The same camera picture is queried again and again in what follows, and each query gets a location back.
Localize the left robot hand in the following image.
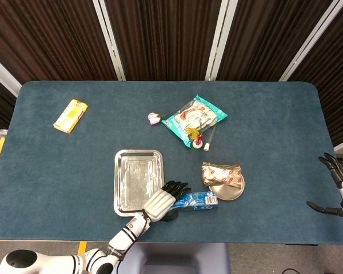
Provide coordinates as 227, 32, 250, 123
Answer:
142, 180, 192, 223

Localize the clear tube with white cap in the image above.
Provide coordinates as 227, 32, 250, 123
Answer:
203, 125, 218, 152

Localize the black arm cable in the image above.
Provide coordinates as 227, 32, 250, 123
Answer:
114, 209, 150, 274

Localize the pink artificial rose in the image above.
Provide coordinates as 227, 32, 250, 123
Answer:
147, 112, 165, 126

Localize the blue felt table cover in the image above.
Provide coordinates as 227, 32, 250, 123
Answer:
0, 80, 343, 246

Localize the blue snack packet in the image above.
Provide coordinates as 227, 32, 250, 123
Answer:
170, 191, 219, 212

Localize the round steel plate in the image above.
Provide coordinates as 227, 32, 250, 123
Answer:
208, 174, 246, 202

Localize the rectangular steel tray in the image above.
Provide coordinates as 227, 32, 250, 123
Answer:
113, 148, 165, 217

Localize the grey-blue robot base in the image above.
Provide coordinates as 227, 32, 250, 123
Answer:
114, 242, 231, 274

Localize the small toy with stick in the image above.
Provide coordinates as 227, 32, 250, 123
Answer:
184, 118, 204, 150

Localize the yellow flat box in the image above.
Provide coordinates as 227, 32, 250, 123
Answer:
53, 99, 89, 134

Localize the brown snack packet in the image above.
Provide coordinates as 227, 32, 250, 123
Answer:
201, 162, 242, 190

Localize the teal snack bag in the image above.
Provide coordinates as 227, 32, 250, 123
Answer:
161, 94, 229, 148

